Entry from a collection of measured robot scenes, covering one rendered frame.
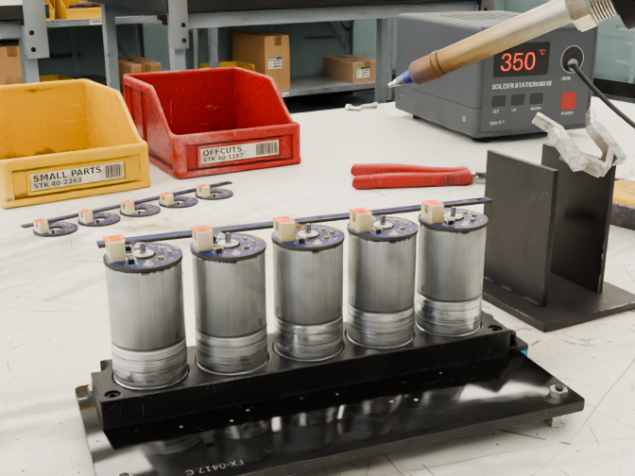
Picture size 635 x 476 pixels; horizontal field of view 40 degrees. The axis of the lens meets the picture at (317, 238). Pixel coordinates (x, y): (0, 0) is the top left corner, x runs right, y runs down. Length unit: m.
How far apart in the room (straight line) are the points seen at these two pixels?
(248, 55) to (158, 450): 4.83
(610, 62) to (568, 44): 5.23
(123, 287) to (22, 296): 0.16
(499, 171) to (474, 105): 0.32
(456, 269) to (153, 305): 0.11
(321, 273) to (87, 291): 0.17
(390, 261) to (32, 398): 0.14
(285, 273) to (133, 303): 0.05
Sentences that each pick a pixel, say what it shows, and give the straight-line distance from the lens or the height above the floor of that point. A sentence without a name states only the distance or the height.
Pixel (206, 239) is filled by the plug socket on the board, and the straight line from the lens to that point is 0.28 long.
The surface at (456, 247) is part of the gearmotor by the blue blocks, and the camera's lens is 0.31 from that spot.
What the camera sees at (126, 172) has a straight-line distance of 0.59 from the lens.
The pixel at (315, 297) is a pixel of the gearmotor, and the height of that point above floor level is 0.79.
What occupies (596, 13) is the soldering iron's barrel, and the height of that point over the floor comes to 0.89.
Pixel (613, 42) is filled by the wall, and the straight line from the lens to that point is 5.97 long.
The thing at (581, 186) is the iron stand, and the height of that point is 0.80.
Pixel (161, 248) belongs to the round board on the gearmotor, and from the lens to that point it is 0.29.
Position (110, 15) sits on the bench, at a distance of 3.42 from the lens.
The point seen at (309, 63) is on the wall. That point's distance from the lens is 5.58.
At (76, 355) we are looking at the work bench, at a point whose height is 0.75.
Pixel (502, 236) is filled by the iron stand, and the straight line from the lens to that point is 0.41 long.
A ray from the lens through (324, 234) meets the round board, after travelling 0.30.
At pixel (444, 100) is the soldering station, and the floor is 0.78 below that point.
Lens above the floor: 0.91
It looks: 19 degrees down
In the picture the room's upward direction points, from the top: straight up
